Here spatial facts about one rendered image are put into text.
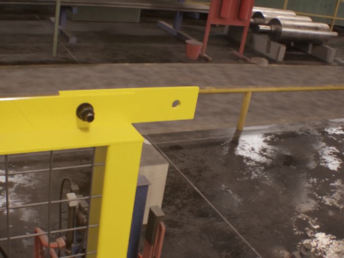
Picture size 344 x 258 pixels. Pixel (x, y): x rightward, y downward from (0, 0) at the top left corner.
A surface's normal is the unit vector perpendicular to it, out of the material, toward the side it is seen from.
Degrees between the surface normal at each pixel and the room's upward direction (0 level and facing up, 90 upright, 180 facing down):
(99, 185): 90
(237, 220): 0
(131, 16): 90
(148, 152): 0
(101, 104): 90
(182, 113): 90
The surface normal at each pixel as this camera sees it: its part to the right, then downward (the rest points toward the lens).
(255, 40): -0.87, 0.07
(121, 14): 0.46, 0.44
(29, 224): 0.16, -0.89
